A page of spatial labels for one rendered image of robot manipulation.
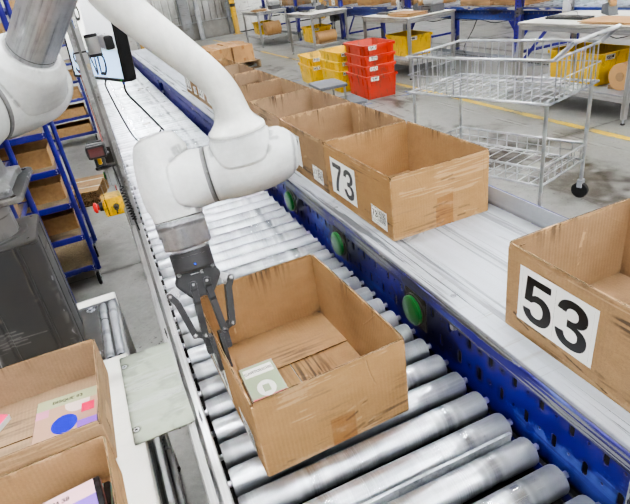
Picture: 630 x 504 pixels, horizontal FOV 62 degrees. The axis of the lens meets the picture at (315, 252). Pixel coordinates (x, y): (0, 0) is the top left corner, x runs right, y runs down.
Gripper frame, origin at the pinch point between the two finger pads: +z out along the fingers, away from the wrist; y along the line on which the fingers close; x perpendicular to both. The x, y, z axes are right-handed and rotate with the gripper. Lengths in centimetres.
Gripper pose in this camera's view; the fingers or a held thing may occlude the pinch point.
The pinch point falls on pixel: (220, 350)
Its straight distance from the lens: 103.0
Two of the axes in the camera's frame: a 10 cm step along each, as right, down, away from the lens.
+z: 2.6, 9.5, 1.6
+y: -9.1, 3.0, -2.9
